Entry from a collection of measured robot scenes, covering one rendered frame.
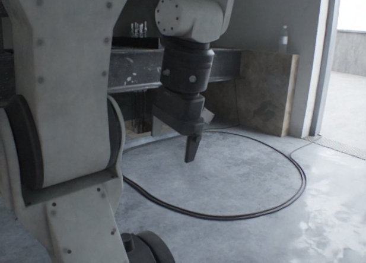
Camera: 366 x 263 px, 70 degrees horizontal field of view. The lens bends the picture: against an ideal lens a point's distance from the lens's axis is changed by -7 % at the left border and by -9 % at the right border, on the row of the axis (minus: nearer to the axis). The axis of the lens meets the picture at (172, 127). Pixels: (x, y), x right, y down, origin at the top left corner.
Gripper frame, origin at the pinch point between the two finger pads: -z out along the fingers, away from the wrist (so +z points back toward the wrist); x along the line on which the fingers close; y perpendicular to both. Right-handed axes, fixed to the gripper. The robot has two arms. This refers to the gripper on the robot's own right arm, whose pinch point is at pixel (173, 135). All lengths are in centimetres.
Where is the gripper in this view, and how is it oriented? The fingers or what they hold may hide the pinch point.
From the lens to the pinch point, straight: 57.5
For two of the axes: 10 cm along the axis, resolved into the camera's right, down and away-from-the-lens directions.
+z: 1.6, -8.8, -4.5
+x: -6.4, -4.4, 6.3
